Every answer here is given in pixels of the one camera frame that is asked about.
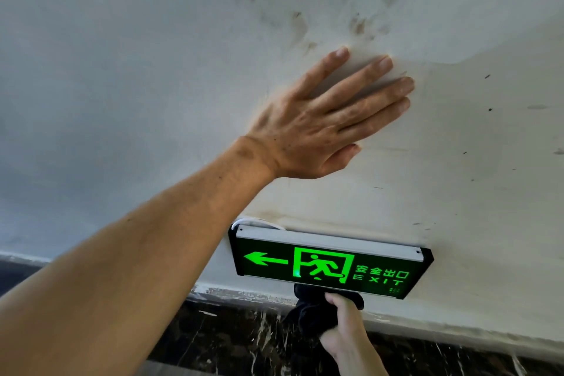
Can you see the person's left hand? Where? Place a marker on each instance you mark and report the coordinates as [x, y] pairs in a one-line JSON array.
[[308, 129]]

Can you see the person's right hand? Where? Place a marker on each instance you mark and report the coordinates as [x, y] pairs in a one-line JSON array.
[[348, 336]]

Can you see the black cloth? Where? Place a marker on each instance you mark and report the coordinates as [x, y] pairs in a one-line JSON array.
[[308, 314]]

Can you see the green exit sign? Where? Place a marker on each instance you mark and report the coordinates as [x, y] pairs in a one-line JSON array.
[[273, 261]]

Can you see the person's left forearm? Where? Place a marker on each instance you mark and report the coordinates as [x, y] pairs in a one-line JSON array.
[[132, 274]]

